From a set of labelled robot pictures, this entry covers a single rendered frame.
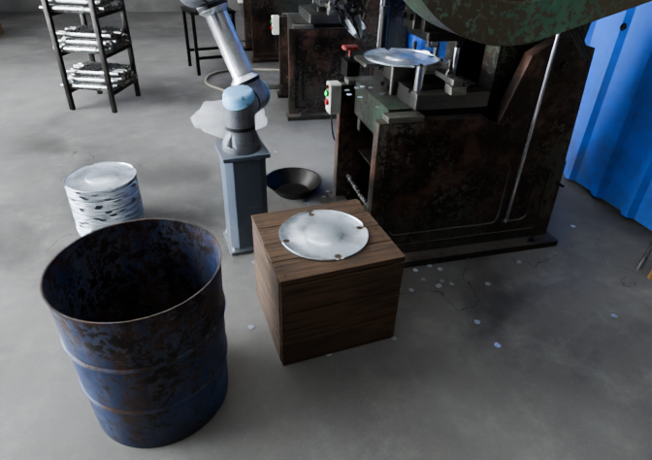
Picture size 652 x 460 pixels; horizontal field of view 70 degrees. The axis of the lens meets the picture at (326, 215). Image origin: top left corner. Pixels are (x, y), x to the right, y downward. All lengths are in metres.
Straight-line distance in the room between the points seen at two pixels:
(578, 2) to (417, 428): 1.33
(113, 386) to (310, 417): 0.55
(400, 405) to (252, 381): 0.45
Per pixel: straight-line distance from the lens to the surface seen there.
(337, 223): 1.58
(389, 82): 1.91
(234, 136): 1.82
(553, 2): 1.63
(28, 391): 1.73
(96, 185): 2.20
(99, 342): 1.16
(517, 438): 1.55
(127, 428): 1.42
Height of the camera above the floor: 1.20
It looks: 32 degrees down
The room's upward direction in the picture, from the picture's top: 2 degrees clockwise
